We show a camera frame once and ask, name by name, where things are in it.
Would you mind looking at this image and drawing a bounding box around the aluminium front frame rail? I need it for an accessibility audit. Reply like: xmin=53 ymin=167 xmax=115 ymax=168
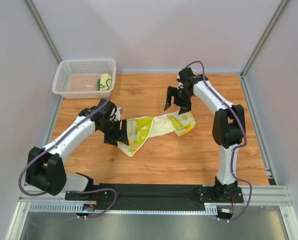
xmin=18 ymin=181 xmax=293 ymax=207

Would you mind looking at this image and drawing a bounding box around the green and cream patterned towel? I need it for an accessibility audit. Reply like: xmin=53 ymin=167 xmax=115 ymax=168
xmin=96 ymin=73 xmax=112 ymax=91

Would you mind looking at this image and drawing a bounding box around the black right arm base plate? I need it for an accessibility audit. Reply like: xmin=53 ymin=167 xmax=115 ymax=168
xmin=196 ymin=186 xmax=244 ymax=204

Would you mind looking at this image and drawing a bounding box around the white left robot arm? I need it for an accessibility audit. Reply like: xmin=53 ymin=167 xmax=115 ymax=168
xmin=20 ymin=98 xmax=129 ymax=196

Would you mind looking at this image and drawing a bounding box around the aluminium right corner post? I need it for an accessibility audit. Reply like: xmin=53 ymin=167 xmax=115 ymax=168
xmin=240 ymin=0 xmax=291 ymax=79

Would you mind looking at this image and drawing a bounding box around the yellow and cream towel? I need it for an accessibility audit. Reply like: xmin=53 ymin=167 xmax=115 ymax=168
xmin=118 ymin=111 xmax=196 ymax=157

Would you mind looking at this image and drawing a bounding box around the grey slotted cable duct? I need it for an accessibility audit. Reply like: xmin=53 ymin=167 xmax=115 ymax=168
xmin=28 ymin=202 xmax=218 ymax=215

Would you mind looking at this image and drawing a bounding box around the aluminium left corner post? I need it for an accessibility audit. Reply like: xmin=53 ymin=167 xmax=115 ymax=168
xmin=23 ymin=0 xmax=62 ymax=64

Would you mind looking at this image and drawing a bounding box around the aluminium corner post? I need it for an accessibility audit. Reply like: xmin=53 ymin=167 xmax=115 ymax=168
xmin=23 ymin=0 xmax=62 ymax=64
xmin=240 ymin=0 xmax=291 ymax=79

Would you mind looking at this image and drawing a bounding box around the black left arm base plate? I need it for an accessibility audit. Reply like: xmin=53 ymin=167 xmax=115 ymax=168
xmin=64 ymin=185 xmax=115 ymax=202

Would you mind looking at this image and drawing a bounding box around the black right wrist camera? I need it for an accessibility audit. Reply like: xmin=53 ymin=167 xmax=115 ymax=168
xmin=177 ymin=67 xmax=195 ymax=82

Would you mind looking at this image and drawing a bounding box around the white perforated plastic basket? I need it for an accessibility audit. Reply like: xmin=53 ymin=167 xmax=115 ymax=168
xmin=52 ymin=58 xmax=116 ymax=99

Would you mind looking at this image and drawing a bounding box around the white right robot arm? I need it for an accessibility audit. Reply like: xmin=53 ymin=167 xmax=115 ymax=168
xmin=164 ymin=74 xmax=246 ymax=200

